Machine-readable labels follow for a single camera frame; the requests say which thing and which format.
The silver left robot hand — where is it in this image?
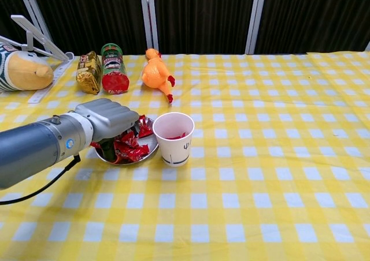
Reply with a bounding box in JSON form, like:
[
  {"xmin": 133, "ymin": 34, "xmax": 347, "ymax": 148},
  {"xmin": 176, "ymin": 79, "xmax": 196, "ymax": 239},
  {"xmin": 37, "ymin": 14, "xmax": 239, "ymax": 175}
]
[{"xmin": 74, "ymin": 98, "xmax": 140, "ymax": 163}]

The white paper cup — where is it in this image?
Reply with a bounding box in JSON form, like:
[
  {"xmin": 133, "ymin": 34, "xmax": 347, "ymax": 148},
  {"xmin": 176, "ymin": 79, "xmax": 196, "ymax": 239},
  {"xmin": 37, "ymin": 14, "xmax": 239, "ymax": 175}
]
[{"xmin": 152, "ymin": 112, "xmax": 195, "ymax": 168}]

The round metal plate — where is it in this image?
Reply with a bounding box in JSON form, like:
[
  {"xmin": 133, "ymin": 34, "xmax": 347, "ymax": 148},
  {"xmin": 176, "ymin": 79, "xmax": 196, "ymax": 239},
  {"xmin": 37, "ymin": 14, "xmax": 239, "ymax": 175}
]
[{"xmin": 94, "ymin": 116, "xmax": 160, "ymax": 166}]

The gold snack packet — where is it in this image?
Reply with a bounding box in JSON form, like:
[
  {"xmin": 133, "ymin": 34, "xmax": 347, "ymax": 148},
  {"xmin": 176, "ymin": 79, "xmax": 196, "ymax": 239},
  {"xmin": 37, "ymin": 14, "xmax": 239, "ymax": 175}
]
[{"xmin": 75, "ymin": 50, "xmax": 102, "ymax": 96}]

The green Pringles can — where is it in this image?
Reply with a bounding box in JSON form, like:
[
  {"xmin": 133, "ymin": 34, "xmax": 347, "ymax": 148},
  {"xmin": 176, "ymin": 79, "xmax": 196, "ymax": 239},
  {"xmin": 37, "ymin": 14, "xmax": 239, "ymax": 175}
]
[{"xmin": 100, "ymin": 43, "xmax": 130, "ymax": 95}]

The orange rubber chicken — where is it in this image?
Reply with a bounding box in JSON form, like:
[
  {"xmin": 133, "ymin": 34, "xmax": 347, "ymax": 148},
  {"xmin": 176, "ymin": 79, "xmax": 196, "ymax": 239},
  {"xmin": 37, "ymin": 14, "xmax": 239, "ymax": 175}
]
[{"xmin": 140, "ymin": 48, "xmax": 176, "ymax": 104}]

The yellow striped plush toy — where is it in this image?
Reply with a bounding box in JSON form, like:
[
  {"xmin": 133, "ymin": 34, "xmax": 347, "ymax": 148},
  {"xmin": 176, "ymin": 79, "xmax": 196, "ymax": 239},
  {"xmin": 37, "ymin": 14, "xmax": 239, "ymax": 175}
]
[{"xmin": 0, "ymin": 42, "xmax": 55, "ymax": 93}]

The white folding stand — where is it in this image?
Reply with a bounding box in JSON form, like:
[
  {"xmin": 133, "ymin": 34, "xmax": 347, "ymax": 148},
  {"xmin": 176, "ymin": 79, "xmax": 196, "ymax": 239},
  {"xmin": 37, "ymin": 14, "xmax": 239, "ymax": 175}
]
[{"xmin": 0, "ymin": 14, "xmax": 75, "ymax": 105}]

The black pleated curtain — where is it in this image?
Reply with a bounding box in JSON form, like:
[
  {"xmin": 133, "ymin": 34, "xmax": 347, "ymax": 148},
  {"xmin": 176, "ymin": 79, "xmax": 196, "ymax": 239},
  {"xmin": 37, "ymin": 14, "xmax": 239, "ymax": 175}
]
[{"xmin": 0, "ymin": 0, "xmax": 370, "ymax": 55}]

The yellow checkered tablecloth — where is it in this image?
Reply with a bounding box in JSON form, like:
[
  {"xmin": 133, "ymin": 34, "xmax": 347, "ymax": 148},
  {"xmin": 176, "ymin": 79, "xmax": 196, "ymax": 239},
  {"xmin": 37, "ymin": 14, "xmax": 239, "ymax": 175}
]
[{"xmin": 0, "ymin": 51, "xmax": 370, "ymax": 261}]

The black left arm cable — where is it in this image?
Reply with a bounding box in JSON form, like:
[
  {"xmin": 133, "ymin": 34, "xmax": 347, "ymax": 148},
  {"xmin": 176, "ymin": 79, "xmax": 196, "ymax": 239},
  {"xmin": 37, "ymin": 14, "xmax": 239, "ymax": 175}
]
[{"xmin": 0, "ymin": 154, "xmax": 82, "ymax": 206}]

